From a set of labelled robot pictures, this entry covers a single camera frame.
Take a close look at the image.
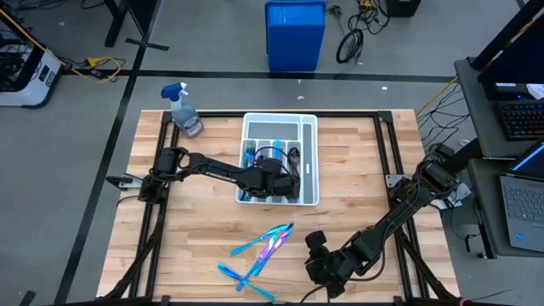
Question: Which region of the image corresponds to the white cutlery tray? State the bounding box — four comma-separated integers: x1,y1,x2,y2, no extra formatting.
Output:
236,111,321,207

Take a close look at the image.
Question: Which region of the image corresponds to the white power adapter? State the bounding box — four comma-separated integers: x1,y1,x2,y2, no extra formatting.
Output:
441,181,473,210

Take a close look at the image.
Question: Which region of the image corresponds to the black desk monitor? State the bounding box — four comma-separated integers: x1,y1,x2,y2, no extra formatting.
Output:
476,16,544,102

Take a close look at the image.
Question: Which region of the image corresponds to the white equipment cart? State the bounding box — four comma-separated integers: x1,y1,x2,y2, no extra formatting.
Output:
0,40,64,110

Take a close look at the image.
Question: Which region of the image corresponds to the grey monitor desk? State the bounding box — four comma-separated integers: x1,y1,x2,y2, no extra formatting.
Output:
453,57,544,161

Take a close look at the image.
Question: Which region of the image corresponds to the yellow floor cable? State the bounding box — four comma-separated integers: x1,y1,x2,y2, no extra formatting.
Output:
415,76,460,118

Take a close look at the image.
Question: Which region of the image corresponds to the grey laptop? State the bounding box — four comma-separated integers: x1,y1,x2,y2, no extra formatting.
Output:
500,142,544,255

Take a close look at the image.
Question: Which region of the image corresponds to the dark metal spoon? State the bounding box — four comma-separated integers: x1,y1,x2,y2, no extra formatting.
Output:
287,146,302,176

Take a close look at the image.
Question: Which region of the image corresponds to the yellow extension cable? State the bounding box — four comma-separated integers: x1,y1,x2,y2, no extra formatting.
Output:
0,8,123,85

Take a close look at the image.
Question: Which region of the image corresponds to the grey laptop desk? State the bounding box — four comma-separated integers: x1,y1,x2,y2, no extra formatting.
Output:
467,159,544,260

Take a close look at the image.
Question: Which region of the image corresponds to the black box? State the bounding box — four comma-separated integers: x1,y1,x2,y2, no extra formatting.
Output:
385,0,422,18

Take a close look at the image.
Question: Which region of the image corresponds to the black aluminium table frame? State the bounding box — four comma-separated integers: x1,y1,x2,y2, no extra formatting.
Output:
96,109,462,306

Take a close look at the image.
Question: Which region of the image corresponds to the black keyboard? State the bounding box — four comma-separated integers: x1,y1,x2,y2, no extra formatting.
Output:
494,99,544,142

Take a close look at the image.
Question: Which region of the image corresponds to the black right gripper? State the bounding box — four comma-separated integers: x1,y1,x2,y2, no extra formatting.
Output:
304,231,354,298

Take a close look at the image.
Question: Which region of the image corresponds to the blue-capped spray bottle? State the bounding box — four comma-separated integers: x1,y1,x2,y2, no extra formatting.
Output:
160,82,205,139

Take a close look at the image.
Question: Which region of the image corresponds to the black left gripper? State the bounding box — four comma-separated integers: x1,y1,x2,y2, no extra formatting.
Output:
245,158,302,201

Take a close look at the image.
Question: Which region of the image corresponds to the coiled black cable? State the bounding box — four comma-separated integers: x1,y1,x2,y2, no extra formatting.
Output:
335,27,366,65

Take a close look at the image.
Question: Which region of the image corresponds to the black floor cable bundle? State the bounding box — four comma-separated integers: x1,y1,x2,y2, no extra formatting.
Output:
326,0,394,35

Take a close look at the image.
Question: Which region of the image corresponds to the blue plastic bin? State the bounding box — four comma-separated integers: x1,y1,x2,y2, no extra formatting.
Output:
264,0,327,73

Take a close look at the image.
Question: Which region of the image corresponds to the black floor stand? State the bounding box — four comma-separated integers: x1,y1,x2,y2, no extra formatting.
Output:
103,0,171,53

